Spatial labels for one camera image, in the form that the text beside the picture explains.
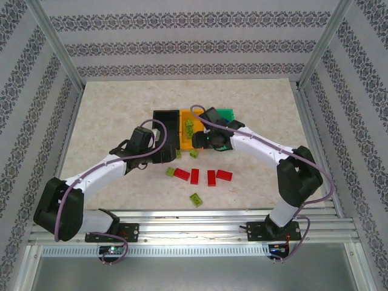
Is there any lime green Lego brick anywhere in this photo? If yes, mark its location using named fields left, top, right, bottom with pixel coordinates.
left=189, top=192, right=205, bottom=208

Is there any yellow plastic bin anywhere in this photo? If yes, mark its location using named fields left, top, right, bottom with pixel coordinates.
left=179, top=109, right=210, bottom=152

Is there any green plastic bin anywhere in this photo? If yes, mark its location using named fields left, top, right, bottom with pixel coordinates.
left=215, top=107, right=237, bottom=152

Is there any black plastic bin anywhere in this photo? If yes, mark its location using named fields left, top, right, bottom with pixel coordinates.
left=152, top=109, right=183, bottom=150

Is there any grey metal shelf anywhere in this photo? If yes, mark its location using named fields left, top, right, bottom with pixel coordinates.
left=18, top=256, right=374, bottom=291

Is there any purple cable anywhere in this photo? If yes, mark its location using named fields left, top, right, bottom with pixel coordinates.
left=54, top=118, right=169, bottom=266
left=190, top=104, right=336, bottom=264

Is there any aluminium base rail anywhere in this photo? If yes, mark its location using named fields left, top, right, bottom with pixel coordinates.
left=28, top=208, right=360, bottom=245

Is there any aluminium side rail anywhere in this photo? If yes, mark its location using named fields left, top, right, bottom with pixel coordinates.
left=292, top=80, right=360, bottom=241
left=28, top=88, right=85, bottom=243

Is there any slotted grey cable duct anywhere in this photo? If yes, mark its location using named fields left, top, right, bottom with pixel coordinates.
left=40, top=243, right=271, bottom=258

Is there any aluminium frame post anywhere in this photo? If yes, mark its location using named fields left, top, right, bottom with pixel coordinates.
left=296, top=0, right=358, bottom=90
left=25, top=0, right=85, bottom=91

